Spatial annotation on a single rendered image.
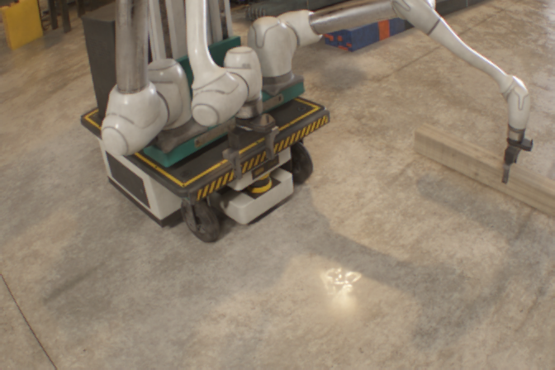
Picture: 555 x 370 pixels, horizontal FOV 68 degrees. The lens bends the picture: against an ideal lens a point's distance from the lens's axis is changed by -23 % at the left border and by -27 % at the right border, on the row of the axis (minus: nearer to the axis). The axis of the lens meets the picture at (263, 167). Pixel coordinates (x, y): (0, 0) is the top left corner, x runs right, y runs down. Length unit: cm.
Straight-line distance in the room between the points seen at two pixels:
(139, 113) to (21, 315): 97
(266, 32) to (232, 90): 58
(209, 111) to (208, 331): 71
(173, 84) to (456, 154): 114
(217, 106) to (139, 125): 28
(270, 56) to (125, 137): 69
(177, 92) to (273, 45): 44
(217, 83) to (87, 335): 97
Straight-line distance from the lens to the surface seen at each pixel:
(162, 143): 172
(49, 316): 188
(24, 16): 593
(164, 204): 195
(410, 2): 174
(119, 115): 149
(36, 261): 215
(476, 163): 204
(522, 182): 198
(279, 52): 192
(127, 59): 143
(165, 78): 163
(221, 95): 133
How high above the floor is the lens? 128
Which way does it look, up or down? 34 degrees down
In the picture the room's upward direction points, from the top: 7 degrees counter-clockwise
